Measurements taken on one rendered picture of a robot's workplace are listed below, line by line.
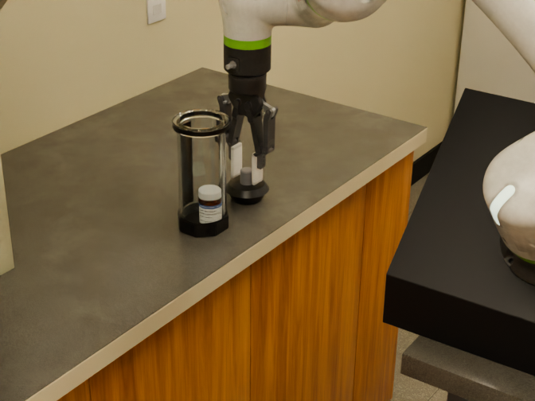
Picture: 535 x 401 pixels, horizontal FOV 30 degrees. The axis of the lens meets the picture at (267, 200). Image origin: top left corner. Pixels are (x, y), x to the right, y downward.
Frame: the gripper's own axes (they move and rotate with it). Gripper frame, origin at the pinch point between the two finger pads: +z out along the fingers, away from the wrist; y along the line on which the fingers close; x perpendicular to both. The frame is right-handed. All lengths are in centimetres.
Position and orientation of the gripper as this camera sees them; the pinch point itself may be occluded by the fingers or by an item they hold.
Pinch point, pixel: (247, 165)
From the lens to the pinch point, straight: 204.1
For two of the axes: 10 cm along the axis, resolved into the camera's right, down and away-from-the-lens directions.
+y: 8.1, 2.8, -5.1
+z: -0.1, 8.9, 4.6
